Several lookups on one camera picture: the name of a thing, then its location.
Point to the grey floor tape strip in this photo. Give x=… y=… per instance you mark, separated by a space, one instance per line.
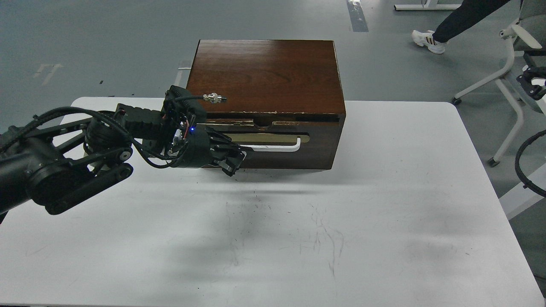
x=356 y=16

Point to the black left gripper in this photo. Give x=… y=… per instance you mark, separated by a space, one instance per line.
x=197 y=150

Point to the dark brown wooden cabinet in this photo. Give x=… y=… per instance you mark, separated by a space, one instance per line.
x=269 y=80

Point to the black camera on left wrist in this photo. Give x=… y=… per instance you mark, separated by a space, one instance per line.
x=181 y=106

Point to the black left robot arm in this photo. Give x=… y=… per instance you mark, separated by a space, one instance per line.
x=70 y=154

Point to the wooden drawer with white handle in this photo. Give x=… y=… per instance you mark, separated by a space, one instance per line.
x=284 y=144

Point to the person leg dark trousers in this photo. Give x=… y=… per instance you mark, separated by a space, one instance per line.
x=467 y=15

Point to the white table base bar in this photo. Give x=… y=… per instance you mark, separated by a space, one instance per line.
x=426 y=5

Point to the white sneaker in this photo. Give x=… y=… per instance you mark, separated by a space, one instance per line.
x=425 y=39

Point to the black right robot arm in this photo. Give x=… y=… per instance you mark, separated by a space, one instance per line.
x=531 y=140

